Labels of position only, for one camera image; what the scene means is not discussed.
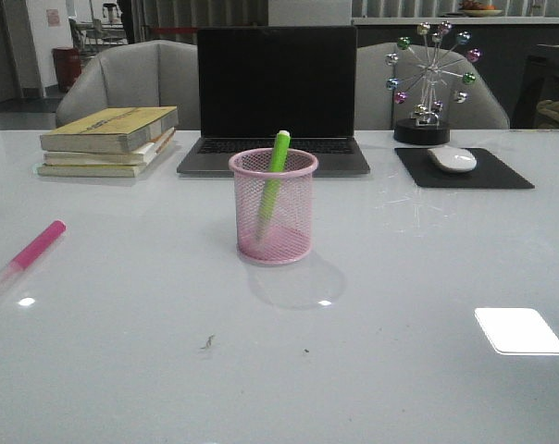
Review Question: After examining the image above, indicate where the black mouse pad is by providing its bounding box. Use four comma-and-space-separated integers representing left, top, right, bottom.
394, 147, 535, 190

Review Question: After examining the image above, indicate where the grey laptop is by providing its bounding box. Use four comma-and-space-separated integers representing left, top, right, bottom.
177, 25, 370, 177

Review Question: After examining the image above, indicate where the grey left chair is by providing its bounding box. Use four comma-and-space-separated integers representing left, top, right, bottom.
56, 40, 201, 130

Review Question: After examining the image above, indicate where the grey chair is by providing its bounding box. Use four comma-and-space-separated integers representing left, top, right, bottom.
56, 40, 201, 130
354, 43, 510, 130

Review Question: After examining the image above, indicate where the white middle book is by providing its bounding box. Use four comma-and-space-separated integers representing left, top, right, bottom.
43, 128, 176, 166

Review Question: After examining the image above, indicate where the pink mesh pen holder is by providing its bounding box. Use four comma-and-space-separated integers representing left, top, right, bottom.
229, 148, 318, 265

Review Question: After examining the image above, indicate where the grey right chair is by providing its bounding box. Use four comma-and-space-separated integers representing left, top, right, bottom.
354, 43, 510, 130

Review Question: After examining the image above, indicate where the fruit bowl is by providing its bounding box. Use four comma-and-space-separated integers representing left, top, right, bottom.
459, 0, 502, 18

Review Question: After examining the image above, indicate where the white computer mouse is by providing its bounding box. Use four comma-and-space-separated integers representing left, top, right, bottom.
427, 145, 478, 173

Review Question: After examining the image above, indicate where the pink highlighter pen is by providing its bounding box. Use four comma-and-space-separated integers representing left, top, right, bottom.
0, 219, 67, 296

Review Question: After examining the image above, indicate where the yellow book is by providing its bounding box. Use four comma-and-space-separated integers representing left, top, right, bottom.
40, 106, 179, 154
37, 160, 154, 178

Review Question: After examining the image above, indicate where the ferris wheel desk ornament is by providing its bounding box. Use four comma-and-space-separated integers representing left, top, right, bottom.
384, 20, 477, 145

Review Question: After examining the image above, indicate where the yellow bottom book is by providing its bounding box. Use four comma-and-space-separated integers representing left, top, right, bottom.
37, 160, 154, 178

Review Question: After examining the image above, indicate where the green highlighter pen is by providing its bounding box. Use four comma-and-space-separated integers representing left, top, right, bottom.
255, 129, 291, 241

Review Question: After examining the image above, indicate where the red bin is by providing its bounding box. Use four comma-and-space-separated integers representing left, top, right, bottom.
52, 47, 81, 93

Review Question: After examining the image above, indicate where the yellow top book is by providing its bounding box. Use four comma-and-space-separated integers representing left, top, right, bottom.
40, 106, 179, 154

